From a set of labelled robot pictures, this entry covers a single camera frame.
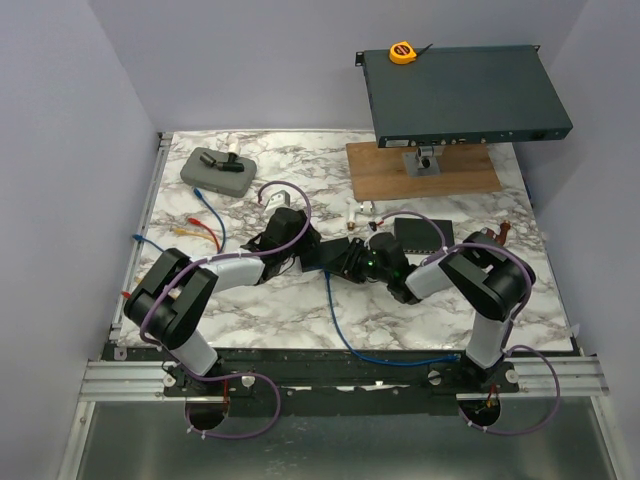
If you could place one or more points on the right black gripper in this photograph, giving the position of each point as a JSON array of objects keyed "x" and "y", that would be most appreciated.
[{"x": 349, "y": 268}]

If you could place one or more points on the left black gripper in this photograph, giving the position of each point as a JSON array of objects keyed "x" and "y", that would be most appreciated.
[{"x": 308, "y": 242}]

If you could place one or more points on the black TP-Link network switch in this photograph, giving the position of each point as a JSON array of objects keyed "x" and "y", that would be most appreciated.
[{"x": 416, "y": 236}]

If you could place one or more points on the red-brown handle tool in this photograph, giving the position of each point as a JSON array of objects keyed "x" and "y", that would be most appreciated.
[{"x": 500, "y": 236}]

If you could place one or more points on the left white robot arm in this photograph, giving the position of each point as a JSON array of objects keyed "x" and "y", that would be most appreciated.
[{"x": 169, "y": 301}]

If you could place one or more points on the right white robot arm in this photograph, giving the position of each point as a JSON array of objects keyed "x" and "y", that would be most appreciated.
[{"x": 495, "y": 282}]

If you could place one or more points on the white faucet pipe fitting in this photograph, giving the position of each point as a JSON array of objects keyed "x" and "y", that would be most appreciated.
[{"x": 355, "y": 208}]

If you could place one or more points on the wooden board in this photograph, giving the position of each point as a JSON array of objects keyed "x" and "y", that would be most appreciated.
[{"x": 379, "y": 173}]

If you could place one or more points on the black T-shaped fitting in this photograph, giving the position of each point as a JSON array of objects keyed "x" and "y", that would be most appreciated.
[{"x": 231, "y": 164}]

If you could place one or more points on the grey metal stand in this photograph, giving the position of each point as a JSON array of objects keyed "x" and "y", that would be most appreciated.
[{"x": 423, "y": 162}]

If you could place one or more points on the grey case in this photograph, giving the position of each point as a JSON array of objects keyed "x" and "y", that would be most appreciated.
[{"x": 194, "y": 173}]

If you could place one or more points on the yellow tape measure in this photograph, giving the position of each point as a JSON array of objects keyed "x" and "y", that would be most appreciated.
[{"x": 403, "y": 53}]

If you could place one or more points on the dark green rack unit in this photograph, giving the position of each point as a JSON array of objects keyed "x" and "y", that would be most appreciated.
[{"x": 463, "y": 95}]

